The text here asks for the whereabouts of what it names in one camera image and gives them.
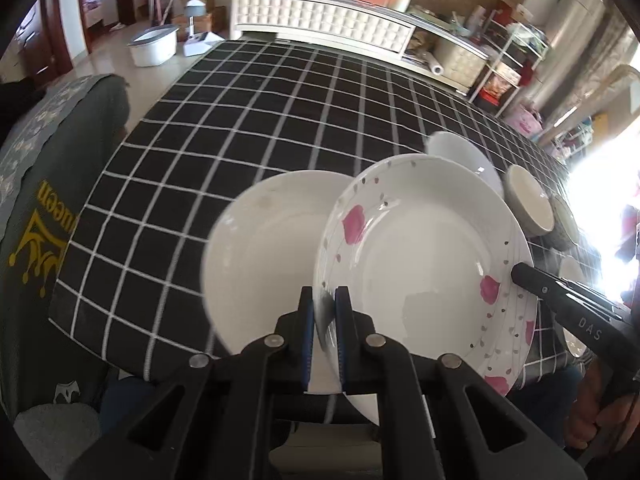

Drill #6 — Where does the cardboard box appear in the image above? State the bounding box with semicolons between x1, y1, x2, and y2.
172;0;227;36

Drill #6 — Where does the plain white bowl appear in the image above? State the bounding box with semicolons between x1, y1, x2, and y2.
425;131;503;198

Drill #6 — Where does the white tufted cabinet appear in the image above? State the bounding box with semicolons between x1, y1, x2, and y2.
230;0;491;95

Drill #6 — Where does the person's right leg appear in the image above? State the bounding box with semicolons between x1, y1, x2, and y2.
512;367;587;453

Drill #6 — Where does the person's leg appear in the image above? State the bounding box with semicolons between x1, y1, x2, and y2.
512;367;587;453
99;375;163;443

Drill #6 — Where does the white plate with pink flowers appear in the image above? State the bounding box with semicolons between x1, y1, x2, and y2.
313;154;538;423

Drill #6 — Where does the pink bag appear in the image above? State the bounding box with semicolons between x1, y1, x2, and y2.
507;105;544;136

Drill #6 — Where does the red cloth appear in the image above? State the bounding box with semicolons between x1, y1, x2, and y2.
620;204;640;262

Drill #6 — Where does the patterned small bowl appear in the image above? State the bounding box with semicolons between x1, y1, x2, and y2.
547;194;582;252

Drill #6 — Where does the silver standing air conditioner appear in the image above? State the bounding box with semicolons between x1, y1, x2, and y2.
520;0;608;126

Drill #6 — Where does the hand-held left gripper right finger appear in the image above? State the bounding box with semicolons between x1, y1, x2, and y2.
335;286;588;480

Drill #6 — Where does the black checkered tablecloth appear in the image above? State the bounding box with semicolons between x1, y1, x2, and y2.
47;40;591;396

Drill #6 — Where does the grey bowl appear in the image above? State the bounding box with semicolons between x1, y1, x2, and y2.
502;165;557;238

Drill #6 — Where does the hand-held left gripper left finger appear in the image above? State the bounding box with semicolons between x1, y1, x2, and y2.
65;285;317;480

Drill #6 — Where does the brown wooden door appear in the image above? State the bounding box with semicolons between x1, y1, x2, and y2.
45;0;110;56

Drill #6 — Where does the white desk lamp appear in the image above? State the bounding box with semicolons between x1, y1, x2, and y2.
182;0;226;58

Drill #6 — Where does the white dish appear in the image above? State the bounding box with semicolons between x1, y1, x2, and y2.
557;255;593;358

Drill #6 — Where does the white wire rack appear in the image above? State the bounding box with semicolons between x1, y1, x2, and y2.
470;7;551;119

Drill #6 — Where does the person's right hand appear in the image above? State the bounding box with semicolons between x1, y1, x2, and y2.
567;352;632;467

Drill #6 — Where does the person's left leg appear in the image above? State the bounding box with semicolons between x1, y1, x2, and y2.
99;375;163;443

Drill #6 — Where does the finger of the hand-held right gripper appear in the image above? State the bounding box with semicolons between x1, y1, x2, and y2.
511;262;627;322

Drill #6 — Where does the grey fuzzy cushion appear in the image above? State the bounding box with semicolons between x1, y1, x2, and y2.
14;404;102;480

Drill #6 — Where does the plain white deep plate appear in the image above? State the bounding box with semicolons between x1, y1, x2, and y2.
200;170;357;361

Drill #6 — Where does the chair with green printed cover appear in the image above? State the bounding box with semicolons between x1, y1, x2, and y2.
0;74;132;421

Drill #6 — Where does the white plastic basin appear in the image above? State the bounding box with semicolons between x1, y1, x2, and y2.
126;25;179;67

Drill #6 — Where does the beige wooden chair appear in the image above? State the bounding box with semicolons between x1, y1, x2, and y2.
540;65;640;147

